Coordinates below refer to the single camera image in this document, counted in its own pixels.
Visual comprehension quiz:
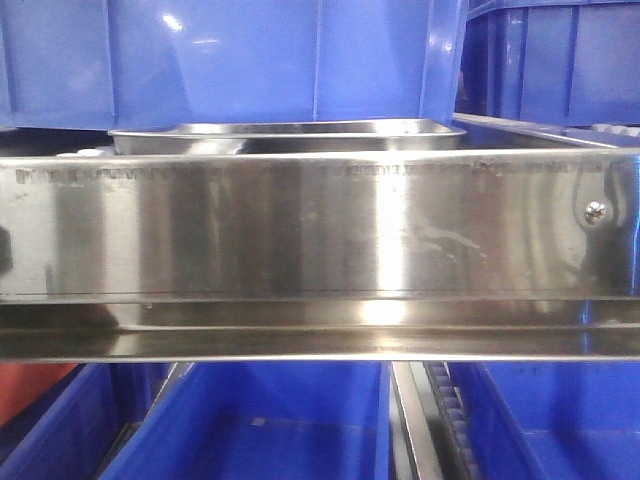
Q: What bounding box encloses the silver metal tray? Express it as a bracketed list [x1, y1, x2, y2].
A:
[109, 118, 466, 155]

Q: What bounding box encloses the blue bin lower right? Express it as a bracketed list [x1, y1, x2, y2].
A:
[449, 362, 639, 479]

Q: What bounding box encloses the blue bin upper right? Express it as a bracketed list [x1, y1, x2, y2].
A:
[456, 1, 639, 126]

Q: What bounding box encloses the blue bin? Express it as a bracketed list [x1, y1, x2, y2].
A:
[1, 1, 468, 131]
[449, 362, 639, 479]
[456, 1, 639, 126]
[0, 362, 121, 480]
[101, 361, 390, 479]

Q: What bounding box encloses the blue bin lower middle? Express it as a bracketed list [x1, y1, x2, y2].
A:
[101, 361, 390, 479]

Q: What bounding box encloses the blue bin upper middle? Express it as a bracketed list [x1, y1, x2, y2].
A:
[1, 1, 468, 131]

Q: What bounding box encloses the shelf rail screw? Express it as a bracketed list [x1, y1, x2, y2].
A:
[584, 200, 608, 225]

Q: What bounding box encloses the red object lower left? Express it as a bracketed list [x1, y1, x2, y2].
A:
[1, 363, 77, 426]

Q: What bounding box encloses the blue bin lower left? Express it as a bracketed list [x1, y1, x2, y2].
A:
[0, 362, 121, 480]

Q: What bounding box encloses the steel roller track divider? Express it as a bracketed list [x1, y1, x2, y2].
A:
[389, 361, 482, 480]

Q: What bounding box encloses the stainless steel shelf rail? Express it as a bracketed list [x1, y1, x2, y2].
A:
[1, 148, 639, 361]

